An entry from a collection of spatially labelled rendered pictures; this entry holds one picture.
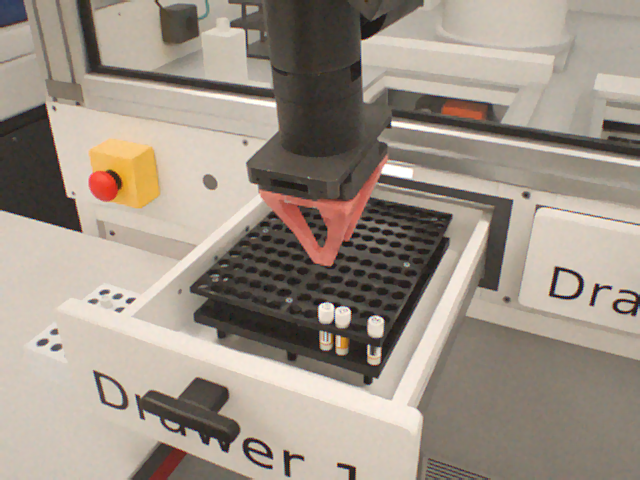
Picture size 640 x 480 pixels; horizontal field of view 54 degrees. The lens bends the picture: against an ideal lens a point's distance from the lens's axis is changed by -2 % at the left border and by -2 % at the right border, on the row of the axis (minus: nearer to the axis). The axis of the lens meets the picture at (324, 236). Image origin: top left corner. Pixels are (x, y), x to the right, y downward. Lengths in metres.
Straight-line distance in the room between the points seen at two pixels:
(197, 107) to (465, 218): 0.33
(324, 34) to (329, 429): 0.25
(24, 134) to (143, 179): 0.61
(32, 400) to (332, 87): 0.46
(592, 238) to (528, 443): 0.33
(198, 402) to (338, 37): 0.25
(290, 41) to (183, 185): 0.47
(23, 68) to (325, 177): 1.02
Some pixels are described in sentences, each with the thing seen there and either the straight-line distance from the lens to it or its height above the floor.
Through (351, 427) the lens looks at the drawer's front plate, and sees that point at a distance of 0.42.
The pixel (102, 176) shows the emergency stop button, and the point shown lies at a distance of 0.81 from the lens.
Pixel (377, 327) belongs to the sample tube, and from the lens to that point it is 0.49.
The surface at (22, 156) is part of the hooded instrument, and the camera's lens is 1.40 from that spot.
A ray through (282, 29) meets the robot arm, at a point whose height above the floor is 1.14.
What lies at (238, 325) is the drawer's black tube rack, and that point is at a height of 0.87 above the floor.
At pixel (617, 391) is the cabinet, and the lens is 0.79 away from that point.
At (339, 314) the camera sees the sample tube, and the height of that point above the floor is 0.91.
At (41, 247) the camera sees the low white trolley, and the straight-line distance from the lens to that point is 0.95.
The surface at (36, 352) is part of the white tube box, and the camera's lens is 0.70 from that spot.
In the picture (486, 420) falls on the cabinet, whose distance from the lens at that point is 0.86.
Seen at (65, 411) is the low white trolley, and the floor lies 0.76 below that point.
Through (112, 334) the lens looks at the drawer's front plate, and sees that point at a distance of 0.49.
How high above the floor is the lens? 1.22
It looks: 31 degrees down
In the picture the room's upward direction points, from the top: straight up
